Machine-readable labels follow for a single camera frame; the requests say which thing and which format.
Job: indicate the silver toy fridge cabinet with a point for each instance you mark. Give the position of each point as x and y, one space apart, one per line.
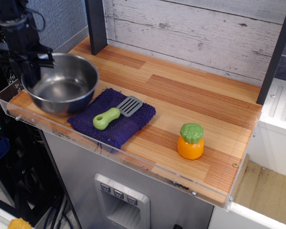
170 206

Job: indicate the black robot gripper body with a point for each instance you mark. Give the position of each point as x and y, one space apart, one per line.
23 43

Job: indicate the dark grey left post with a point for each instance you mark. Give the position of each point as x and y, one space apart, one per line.
96 25

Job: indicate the blue fabric panel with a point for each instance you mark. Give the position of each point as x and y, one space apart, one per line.
64 21

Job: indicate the yellow object bottom left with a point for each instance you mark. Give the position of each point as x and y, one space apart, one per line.
19 224

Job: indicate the green handled grey toy spatula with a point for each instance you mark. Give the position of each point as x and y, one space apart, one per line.
126 108

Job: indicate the grey water dispenser panel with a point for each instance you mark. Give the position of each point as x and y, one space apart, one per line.
122 206

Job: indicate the dark grey right post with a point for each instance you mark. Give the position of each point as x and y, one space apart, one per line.
270 74

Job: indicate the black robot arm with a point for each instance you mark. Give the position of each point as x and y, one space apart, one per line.
13 10

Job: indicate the white toy sink unit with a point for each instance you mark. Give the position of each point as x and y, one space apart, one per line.
259 198

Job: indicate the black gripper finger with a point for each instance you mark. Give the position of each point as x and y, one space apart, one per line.
31 73
16 67

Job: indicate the orange toy carrot green top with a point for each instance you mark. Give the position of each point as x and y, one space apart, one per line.
190 144

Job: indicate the clear acrylic table guard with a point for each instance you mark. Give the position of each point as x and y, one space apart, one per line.
227 113

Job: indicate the stainless steel bowl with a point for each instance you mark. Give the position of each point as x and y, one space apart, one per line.
65 89

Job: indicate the dark grey post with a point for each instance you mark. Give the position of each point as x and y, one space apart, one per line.
96 25
270 74

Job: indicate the purple towel cloth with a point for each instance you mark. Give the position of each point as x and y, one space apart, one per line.
119 130

